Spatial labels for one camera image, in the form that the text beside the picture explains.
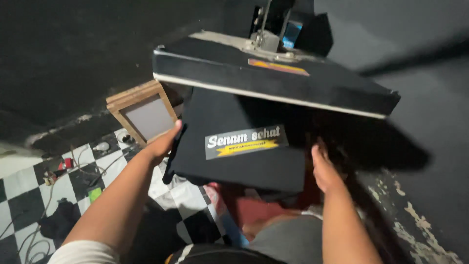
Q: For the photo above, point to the red cloth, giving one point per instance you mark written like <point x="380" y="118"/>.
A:
<point x="256" y="209"/>

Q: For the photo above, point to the person's right fingers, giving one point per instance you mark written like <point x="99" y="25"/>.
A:
<point x="319" y="152"/>

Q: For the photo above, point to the wooden screen printing frame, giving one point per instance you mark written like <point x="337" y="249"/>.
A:
<point x="144" y="112"/>

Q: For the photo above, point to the person's left hand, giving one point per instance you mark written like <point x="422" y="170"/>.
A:
<point x="161" y="145"/>

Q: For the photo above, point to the round white socket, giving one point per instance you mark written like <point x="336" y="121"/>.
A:
<point x="124" y="137"/>

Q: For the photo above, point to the green plastic object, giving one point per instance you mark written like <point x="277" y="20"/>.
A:
<point x="94" y="193"/>

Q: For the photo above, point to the white light bulb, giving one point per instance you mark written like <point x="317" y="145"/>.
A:
<point x="101" y="146"/>

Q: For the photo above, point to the person's right hand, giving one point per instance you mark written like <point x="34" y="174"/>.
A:
<point x="324" y="170"/>

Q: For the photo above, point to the printed transfer film sticker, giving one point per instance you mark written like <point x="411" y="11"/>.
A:
<point x="246" y="142"/>

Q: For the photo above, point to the black t-shirt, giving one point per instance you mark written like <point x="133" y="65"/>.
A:
<point x="256" y="146"/>

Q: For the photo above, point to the black heat press machine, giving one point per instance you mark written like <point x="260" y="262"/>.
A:
<point x="271" y="69"/>

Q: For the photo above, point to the black cloth heap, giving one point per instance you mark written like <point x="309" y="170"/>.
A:
<point x="58" y="222"/>

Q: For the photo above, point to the red and white object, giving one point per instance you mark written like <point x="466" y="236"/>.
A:
<point x="66" y="163"/>

